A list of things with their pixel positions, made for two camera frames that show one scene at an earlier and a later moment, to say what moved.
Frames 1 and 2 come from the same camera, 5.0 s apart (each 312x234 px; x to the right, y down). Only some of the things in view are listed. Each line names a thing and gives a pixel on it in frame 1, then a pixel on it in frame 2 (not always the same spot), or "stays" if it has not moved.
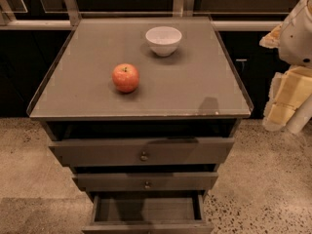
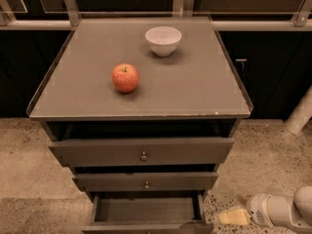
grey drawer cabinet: [149, 157] stays
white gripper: [296, 38] -> [258, 206]
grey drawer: [145, 151] stays
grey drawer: [148, 213] stays
